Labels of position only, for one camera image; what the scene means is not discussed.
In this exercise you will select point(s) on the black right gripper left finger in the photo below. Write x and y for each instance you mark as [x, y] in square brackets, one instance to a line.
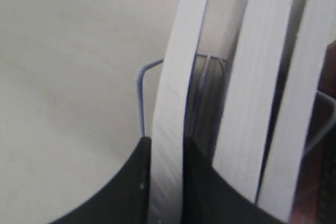
[125, 198]

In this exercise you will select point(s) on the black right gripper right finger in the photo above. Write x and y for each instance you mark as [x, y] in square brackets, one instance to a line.
[207, 198]

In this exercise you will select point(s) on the dark blue book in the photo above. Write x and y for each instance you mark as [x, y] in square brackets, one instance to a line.
[166, 185]

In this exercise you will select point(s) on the white wire book rack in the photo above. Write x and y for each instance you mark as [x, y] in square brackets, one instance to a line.
[203, 107]

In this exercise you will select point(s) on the grey marbled book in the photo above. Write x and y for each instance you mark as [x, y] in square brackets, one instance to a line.
[253, 44]

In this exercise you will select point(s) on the black book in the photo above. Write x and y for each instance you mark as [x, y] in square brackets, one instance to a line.
[289, 137]

